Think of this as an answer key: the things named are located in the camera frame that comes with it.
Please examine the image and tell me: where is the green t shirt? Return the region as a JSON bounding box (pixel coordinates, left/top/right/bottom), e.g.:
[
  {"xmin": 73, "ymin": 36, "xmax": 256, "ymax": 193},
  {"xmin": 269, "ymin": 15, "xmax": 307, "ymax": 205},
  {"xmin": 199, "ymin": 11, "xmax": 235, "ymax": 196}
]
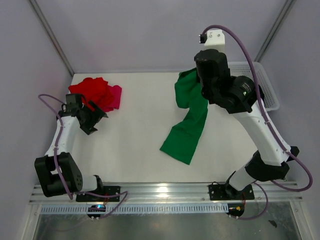
[{"xmin": 159, "ymin": 68, "xmax": 208, "ymax": 165}]

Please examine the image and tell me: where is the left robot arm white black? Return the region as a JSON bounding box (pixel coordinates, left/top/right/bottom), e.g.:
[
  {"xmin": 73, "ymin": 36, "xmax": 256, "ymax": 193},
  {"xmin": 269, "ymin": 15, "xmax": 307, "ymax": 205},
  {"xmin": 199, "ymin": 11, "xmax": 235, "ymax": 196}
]
[{"xmin": 34, "ymin": 100, "xmax": 107, "ymax": 201}]

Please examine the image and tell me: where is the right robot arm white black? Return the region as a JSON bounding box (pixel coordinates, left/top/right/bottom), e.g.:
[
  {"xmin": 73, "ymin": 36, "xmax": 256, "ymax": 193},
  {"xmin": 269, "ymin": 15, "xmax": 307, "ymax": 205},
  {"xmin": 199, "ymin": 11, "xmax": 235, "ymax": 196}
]
[{"xmin": 194, "ymin": 49, "xmax": 299, "ymax": 199}]

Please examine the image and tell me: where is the red folded t shirt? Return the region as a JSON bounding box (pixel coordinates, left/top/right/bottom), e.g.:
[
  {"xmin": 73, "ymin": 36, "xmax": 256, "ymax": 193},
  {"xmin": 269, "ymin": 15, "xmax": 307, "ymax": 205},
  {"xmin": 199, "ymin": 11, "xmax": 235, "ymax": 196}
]
[{"xmin": 68, "ymin": 77, "xmax": 109, "ymax": 108}]

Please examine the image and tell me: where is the white plastic basket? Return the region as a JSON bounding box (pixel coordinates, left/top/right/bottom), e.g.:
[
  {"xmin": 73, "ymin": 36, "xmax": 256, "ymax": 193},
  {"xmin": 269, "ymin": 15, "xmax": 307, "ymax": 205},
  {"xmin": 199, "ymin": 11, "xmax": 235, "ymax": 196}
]
[{"xmin": 228, "ymin": 61, "xmax": 280, "ymax": 112}]

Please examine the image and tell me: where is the left black controller board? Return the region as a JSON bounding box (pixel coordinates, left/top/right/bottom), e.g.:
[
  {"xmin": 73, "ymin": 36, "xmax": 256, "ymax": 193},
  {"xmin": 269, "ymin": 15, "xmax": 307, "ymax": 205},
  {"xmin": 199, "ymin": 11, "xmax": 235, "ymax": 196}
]
[{"xmin": 87, "ymin": 204, "xmax": 106, "ymax": 219}]

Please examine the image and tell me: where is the black controller board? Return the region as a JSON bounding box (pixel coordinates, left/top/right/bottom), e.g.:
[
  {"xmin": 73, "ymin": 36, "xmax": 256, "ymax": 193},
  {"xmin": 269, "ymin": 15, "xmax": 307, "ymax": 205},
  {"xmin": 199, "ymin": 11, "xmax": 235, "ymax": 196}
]
[
  {"xmin": 226, "ymin": 204, "xmax": 245, "ymax": 218},
  {"xmin": 87, "ymin": 204, "xmax": 106, "ymax": 219}
]

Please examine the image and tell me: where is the right black controller board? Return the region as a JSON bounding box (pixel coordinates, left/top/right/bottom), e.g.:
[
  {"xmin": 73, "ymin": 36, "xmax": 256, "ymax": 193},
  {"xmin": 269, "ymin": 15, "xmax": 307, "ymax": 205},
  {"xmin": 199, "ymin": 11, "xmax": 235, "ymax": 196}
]
[{"xmin": 226, "ymin": 204, "xmax": 245, "ymax": 218}]

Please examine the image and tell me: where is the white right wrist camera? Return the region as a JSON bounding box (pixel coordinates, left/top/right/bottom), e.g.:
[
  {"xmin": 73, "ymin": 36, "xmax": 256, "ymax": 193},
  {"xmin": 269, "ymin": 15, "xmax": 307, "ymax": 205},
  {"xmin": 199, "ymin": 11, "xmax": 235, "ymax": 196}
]
[{"xmin": 199, "ymin": 29, "xmax": 226, "ymax": 54}]

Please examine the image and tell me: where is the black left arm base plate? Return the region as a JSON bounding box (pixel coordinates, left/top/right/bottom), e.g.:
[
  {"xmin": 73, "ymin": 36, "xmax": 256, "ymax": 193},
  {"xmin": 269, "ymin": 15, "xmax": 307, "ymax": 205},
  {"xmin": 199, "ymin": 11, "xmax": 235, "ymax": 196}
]
[{"xmin": 76, "ymin": 185, "xmax": 121, "ymax": 203}]

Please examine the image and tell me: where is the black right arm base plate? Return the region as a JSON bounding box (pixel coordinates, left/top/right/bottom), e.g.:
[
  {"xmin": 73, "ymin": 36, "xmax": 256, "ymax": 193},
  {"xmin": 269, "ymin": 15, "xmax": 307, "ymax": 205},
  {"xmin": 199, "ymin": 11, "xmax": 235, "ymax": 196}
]
[{"xmin": 207, "ymin": 181, "xmax": 255, "ymax": 201}]

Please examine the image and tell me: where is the aluminium mounting rail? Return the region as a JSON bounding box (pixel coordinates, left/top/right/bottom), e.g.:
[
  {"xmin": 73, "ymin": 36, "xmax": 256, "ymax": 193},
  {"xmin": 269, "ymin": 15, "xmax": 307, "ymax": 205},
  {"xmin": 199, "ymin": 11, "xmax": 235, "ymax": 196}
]
[{"xmin": 27, "ymin": 181, "xmax": 303, "ymax": 206}]

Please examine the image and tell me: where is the grey slotted cable duct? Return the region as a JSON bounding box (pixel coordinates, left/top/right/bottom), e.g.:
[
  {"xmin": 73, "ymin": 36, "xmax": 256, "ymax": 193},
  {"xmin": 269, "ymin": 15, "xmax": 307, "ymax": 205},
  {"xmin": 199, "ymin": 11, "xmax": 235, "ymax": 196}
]
[{"xmin": 39, "ymin": 202, "xmax": 228, "ymax": 215}]

